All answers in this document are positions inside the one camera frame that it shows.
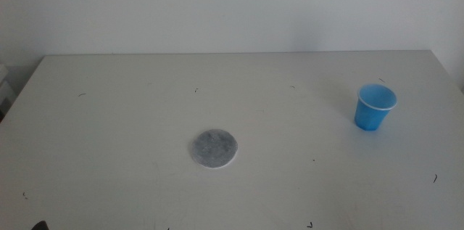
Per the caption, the blue plastic cup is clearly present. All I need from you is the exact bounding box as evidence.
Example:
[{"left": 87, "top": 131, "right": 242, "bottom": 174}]
[{"left": 353, "top": 83, "right": 398, "bottom": 132}]

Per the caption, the grey round cup mat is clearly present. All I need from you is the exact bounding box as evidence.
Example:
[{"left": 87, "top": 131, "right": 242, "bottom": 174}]
[{"left": 190, "top": 128, "right": 239, "bottom": 170}]

